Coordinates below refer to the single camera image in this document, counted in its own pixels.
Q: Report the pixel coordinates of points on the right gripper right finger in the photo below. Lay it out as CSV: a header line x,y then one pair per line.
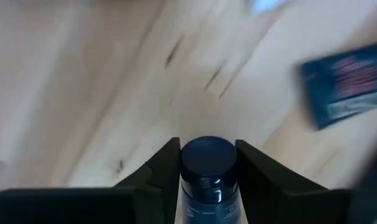
x,y
263,186

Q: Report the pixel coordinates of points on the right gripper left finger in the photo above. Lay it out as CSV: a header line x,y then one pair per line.
x,y
163,174

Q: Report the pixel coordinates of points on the dark blue travel tube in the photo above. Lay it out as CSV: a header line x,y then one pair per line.
x,y
347,87
207,161

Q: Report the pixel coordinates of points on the light blue packaged item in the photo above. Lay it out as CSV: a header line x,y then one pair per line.
x,y
263,4

